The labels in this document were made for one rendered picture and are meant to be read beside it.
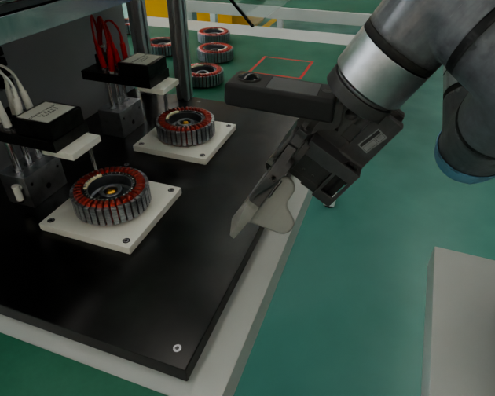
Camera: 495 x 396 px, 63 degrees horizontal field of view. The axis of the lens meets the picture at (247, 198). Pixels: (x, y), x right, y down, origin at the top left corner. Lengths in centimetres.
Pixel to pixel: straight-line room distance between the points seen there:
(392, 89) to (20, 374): 47
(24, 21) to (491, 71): 52
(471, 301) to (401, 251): 120
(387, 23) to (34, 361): 48
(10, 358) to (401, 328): 122
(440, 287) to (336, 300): 96
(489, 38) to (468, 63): 2
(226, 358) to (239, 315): 6
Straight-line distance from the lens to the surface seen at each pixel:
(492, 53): 35
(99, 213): 59
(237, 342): 49
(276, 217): 44
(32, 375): 52
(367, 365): 140
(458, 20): 35
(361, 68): 38
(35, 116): 62
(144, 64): 77
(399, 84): 38
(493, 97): 35
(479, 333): 57
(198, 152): 75
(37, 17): 64
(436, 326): 55
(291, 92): 42
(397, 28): 37
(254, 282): 55
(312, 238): 175
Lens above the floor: 115
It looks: 36 degrees down
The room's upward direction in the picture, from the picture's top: straight up
